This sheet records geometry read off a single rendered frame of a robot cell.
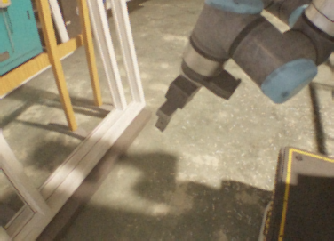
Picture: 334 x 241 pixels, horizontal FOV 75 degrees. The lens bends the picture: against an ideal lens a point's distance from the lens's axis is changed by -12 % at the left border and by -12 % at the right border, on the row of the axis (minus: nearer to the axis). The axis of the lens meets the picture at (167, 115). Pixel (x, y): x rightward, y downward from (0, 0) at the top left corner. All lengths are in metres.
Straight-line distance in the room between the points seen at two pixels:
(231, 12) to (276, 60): 0.10
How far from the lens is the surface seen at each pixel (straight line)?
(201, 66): 0.47
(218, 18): 0.41
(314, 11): 0.49
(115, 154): 1.52
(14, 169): 1.10
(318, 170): 1.26
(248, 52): 0.39
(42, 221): 1.29
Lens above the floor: 1.14
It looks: 37 degrees down
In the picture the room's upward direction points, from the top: straight up
